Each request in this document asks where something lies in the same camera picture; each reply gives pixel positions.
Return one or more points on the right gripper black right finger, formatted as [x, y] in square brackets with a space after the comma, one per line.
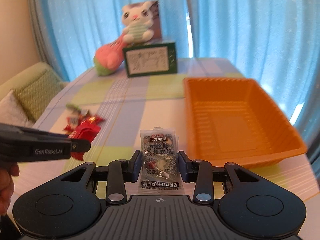
[203, 174]

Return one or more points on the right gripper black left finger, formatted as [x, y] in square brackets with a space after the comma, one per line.
[116, 174]

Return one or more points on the clear black snack packet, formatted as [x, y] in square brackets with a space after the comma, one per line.
[160, 173]

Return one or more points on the red snack packet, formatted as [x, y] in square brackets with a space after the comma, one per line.
[83, 136]

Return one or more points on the small red white packet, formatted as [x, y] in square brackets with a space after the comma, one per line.
[72, 124]

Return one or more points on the red candy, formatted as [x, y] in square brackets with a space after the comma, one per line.
[91, 119]

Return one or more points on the green snack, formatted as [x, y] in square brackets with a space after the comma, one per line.
[75, 108]

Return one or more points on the person's left hand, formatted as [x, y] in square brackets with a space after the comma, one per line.
[7, 187]

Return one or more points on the white cushion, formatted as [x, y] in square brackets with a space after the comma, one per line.
[12, 112]

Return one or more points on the green zigzag cushion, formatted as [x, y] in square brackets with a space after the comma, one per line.
[33, 105]

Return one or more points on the light green sofa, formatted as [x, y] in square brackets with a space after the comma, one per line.
[22, 77]

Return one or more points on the checked pastel tablecloth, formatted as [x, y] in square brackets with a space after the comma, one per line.
[132, 104]

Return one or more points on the orange plastic tray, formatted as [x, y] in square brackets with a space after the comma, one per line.
[234, 120]

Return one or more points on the dark green printed box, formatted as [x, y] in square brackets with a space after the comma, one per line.
[157, 57]

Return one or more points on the white bunny plush toy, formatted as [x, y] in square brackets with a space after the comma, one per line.
[138, 21]

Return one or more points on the light blue star curtain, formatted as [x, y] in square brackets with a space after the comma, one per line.
[275, 42]

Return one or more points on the brown white upright box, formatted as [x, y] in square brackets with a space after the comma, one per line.
[156, 27]

